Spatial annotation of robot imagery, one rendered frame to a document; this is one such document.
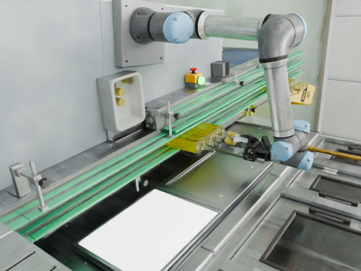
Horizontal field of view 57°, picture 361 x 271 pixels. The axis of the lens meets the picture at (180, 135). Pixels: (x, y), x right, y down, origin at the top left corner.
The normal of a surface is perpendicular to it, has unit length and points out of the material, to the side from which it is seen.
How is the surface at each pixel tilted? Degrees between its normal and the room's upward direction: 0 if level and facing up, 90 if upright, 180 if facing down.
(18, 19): 0
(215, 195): 90
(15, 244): 90
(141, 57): 3
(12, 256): 90
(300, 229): 90
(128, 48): 3
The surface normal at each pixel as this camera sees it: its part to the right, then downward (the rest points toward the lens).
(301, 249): -0.06, -0.92
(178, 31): 0.69, 0.28
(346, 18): -0.60, 0.35
